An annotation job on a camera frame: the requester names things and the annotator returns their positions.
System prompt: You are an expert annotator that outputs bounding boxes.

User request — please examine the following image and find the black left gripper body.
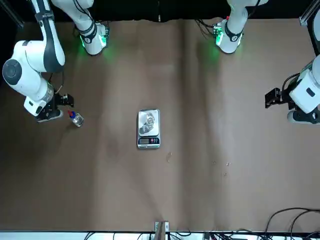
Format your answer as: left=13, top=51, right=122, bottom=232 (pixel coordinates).
left=264, top=87, right=295, bottom=110

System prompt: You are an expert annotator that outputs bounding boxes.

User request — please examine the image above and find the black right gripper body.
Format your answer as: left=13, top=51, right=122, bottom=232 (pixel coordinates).
left=49, top=92, right=75, bottom=112

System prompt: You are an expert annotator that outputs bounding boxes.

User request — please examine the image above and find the dropper bottle blue cap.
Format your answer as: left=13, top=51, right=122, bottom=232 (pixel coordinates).
left=67, top=111, right=85, bottom=128

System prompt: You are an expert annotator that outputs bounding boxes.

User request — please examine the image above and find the silver electronic balance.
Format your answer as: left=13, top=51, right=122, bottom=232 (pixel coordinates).
left=136, top=108, right=161, bottom=150

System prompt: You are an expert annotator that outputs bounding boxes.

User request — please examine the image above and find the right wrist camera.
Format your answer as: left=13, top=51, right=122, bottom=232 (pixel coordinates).
left=36, top=107, right=65, bottom=124

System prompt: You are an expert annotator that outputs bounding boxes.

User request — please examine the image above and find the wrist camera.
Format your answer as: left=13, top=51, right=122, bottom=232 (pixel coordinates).
left=36, top=107, right=65, bottom=124
left=286, top=109, right=320, bottom=125

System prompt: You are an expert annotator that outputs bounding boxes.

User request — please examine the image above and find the left arm wrist cable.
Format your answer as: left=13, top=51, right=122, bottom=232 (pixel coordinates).
left=281, top=72, right=301, bottom=101

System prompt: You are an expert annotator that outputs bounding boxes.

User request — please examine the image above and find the arm wrist cable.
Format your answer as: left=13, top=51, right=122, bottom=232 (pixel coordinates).
left=281, top=72, right=301, bottom=101
left=47, top=72, right=65, bottom=96

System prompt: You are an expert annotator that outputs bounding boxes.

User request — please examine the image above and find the right arm wrist cable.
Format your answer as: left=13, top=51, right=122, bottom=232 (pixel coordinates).
left=47, top=72, right=65, bottom=96

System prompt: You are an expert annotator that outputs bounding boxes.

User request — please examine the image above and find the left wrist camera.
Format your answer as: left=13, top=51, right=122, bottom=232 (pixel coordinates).
left=286, top=109, right=320, bottom=125

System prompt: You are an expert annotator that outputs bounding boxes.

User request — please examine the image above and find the aluminium frame profile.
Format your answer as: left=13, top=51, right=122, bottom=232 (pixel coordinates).
left=0, top=0, right=25, bottom=28
left=298, top=0, right=320, bottom=27

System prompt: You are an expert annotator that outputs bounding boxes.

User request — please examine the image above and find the left arm base cable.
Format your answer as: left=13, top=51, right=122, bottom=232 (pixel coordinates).
left=195, top=18, right=217, bottom=37

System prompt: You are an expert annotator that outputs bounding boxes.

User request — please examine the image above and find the black looped cable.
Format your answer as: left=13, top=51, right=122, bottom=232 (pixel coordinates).
left=289, top=210, right=320, bottom=235
left=264, top=207, right=320, bottom=235

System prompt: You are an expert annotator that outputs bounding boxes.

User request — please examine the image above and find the aluminium camera post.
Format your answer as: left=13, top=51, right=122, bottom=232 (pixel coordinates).
left=153, top=220, right=171, bottom=240

